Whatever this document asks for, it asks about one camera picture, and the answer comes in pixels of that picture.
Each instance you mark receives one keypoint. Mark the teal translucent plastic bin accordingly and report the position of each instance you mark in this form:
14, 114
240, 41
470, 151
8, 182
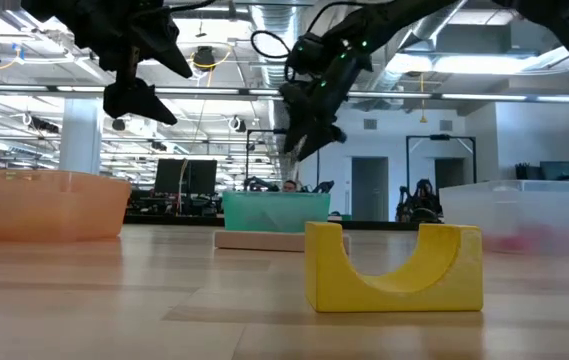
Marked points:
274, 212

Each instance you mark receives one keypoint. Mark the black background robot arm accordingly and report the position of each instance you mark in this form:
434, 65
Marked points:
421, 200

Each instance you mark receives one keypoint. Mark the person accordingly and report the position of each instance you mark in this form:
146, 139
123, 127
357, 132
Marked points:
289, 186

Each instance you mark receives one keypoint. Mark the black computer monitor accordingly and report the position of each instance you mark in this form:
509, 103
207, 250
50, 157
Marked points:
169, 176
202, 177

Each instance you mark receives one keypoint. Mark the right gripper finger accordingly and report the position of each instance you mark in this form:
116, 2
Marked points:
321, 140
295, 120

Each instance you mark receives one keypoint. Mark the silver ventilation duct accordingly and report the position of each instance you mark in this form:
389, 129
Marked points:
276, 30

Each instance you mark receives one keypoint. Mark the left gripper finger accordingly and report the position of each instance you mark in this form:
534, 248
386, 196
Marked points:
136, 102
171, 52

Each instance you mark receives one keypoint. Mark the black background rig frame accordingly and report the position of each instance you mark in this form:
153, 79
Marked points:
259, 131
439, 137

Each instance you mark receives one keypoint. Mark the clear plastic bin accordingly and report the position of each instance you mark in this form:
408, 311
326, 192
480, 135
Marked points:
524, 210

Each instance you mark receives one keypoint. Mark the gray door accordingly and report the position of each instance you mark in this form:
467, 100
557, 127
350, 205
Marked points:
370, 190

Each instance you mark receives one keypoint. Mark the white building column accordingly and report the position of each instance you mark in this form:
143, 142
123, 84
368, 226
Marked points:
80, 140

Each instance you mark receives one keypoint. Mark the long ceiling light bar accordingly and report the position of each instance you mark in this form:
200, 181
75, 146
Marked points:
464, 95

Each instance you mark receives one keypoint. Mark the yellow wooden arch block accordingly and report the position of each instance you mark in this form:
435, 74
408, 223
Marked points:
329, 270

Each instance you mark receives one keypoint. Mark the orange translucent plastic bin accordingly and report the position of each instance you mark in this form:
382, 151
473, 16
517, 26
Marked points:
39, 205

